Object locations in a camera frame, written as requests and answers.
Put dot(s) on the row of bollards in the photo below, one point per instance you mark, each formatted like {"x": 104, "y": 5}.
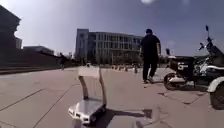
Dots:
{"x": 126, "y": 68}

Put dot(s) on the white motor scooter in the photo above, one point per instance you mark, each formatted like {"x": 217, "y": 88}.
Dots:
{"x": 218, "y": 95}

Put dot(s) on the grey building with many windows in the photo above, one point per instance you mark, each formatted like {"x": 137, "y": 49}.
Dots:
{"x": 106, "y": 43}

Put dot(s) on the dark motor scooter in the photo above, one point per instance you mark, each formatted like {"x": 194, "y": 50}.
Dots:
{"x": 186, "y": 68}

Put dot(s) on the low dark building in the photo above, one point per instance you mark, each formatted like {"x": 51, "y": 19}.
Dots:
{"x": 38, "y": 49}

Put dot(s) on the person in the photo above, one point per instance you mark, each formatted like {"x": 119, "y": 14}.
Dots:
{"x": 62, "y": 60}
{"x": 150, "y": 50}

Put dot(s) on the pale stone paved plaza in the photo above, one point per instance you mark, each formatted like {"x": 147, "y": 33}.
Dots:
{"x": 40, "y": 96}

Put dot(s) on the small white delivery robot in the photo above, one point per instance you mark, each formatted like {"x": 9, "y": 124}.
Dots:
{"x": 87, "y": 109}

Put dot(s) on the dark stepped wall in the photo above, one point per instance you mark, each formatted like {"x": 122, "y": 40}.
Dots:
{"x": 26, "y": 60}

